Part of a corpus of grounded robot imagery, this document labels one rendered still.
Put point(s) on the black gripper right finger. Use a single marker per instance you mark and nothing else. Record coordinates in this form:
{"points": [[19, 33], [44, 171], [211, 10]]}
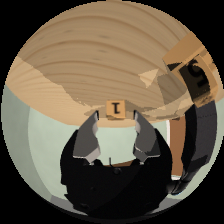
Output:
{"points": [[150, 147]]}

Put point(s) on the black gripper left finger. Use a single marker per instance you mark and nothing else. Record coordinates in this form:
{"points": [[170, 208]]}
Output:
{"points": [[81, 149]]}

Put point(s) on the tan wooden cube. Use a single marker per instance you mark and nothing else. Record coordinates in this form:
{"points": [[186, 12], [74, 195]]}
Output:
{"points": [[200, 81], [115, 110]]}

